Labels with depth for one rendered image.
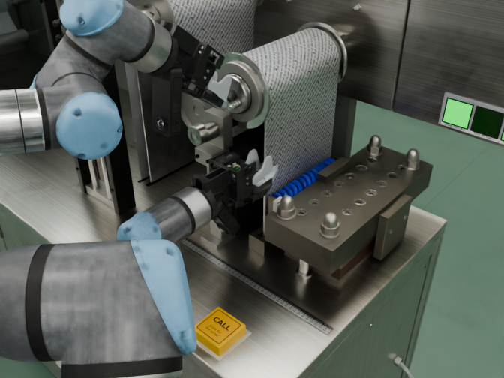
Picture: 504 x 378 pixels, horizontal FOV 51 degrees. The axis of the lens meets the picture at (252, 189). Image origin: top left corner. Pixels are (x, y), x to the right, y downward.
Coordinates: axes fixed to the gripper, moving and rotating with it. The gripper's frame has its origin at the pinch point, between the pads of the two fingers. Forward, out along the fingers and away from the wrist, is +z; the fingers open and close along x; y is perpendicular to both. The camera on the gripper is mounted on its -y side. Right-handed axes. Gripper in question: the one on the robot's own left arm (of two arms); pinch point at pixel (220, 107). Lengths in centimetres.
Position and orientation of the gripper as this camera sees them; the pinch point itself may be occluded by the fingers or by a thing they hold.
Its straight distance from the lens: 100.1
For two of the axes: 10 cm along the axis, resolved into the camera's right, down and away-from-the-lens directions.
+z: 5.0, 2.1, 8.4
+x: -7.5, -3.7, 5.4
